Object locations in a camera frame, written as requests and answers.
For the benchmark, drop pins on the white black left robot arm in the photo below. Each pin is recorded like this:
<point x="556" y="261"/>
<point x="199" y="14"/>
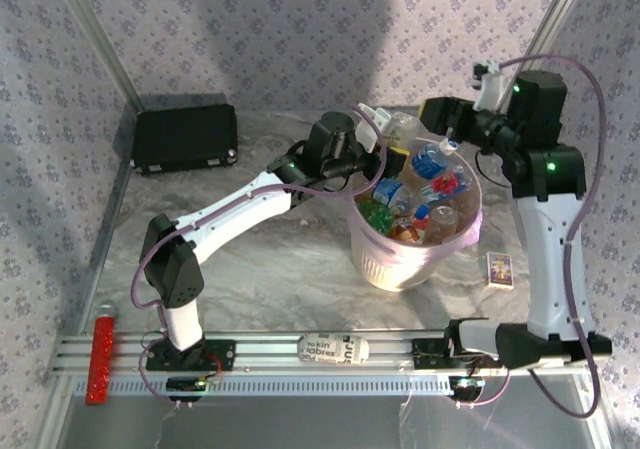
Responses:
<point x="230" y="214"/>

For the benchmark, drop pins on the clear unlabelled plastic bottle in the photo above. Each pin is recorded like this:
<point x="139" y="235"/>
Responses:
<point x="444" y="221"/>

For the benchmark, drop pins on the aluminium side frame rail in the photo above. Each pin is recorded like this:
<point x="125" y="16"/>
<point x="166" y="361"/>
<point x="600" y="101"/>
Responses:
<point x="95" y="249"/>

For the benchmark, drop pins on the clear bottle blue pink label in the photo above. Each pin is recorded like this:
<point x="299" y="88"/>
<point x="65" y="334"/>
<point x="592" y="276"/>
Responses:
<point x="446" y="184"/>

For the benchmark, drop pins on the green plastic soda bottle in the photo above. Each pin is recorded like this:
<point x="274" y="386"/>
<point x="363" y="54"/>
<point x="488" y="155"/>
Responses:
<point x="376" y="216"/>

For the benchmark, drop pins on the frosted bottle matcha label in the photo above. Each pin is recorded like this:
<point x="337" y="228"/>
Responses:
<point x="407" y="129"/>

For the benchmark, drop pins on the small black circuit board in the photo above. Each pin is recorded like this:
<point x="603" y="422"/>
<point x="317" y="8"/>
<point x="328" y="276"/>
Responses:
<point x="189" y="384"/>
<point x="467" y="386"/>

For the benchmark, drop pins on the clear bottle orange label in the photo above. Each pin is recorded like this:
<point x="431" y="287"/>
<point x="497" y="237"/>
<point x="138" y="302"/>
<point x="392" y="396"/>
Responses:
<point x="406" y="231"/>

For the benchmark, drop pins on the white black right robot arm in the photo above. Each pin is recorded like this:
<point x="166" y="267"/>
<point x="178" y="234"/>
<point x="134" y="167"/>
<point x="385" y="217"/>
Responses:
<point x="550" y="264"/>

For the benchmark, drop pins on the red glitter tube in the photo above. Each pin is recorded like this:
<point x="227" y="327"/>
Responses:
<point x="100" y="359"/>

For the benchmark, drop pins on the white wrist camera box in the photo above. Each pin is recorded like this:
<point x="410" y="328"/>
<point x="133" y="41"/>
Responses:
<point x="369" y="131"/>
<point x="489" y="89"/>

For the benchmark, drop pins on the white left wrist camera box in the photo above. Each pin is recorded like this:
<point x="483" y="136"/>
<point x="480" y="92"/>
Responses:
<point x="369" y="131"/>

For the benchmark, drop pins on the white plastic bin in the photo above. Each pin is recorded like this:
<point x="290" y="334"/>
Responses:
<point x="400" y="264"/>

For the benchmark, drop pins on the black ribbed hard case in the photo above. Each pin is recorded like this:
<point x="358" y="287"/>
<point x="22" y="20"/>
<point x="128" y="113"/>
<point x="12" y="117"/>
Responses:
<point x="185" y="131"/>

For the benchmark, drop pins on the small purple card box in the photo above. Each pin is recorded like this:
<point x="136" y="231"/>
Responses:
<point x="499" y="270"/>

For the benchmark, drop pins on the bottle with blue cap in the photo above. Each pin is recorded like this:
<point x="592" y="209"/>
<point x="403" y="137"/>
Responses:
<point x="421" y="215"/>

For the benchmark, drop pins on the aluminium mounting rail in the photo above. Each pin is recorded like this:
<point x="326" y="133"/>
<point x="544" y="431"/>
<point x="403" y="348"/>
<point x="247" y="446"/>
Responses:
<point x="270" y="351"/>

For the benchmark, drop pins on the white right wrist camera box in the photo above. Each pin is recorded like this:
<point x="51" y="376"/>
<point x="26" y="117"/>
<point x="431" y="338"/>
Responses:
<point x="489" y="89"/>

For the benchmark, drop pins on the aluminium frame post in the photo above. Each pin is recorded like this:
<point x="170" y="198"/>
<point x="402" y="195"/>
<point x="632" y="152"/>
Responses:
<point x="555" y="14"/>
<point x="100" y="39"/>

